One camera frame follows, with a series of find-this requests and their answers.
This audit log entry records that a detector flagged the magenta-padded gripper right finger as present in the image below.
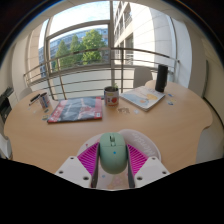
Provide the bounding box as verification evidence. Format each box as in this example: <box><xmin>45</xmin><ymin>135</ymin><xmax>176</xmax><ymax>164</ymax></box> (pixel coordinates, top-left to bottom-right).
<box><xmin>125</xmin><ymin>143</ymin><xmax>171</xmax><ymax>189</ymax></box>

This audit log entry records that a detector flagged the light blue booklet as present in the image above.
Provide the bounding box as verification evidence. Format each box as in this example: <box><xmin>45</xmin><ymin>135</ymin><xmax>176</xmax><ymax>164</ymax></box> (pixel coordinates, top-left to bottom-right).
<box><xmin>119</xmin><ymin>85</ymin><xmax>166</xmax><ymax>112</ymax></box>

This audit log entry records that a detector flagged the red and grey magazine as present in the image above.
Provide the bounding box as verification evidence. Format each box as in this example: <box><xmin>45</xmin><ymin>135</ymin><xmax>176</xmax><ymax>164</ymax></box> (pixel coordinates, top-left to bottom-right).
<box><xmin>46</xmin><ymin>96</ymin><xmax>104</xmax><ymax>124</ymax></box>

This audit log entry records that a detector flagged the mint green computer mouse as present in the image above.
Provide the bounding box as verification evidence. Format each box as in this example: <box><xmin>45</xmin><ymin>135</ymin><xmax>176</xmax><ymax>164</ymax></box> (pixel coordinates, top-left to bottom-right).
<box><xmin>98</xmin><ymin>132</ymin><xmax>129</xmax><ymax>175</ymax></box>

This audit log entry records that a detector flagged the black cylinder speaker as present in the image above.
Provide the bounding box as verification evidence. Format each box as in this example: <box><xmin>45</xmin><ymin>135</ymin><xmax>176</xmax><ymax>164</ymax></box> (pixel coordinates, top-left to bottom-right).
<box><xmin>154</xmin><ymin>64</ymin><xmax>169</xmax><ymax>93</ymax></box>

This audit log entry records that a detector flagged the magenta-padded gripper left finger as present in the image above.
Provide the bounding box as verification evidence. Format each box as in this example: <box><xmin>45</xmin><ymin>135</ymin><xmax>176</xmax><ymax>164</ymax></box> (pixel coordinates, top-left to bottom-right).
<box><xmin>54</xmin><ymin>141</ymin><xmax>101</xmax><ymax>189</ymax></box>

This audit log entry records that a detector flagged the black office printer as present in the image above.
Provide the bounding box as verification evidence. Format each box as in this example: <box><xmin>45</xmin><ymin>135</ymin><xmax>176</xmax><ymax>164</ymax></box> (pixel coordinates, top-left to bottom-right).
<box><xmin>0</xmin><ymin>86</ymin><xmax>15</xmax><ymax>124</ymax></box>

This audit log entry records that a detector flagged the metal balcony railing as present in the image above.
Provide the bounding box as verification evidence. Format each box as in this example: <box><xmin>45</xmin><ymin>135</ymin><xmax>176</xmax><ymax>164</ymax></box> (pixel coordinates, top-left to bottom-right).
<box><xmin>23</xmin><ymin>46</ymin><xmax>181</xmax><ymax>101</ymax></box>

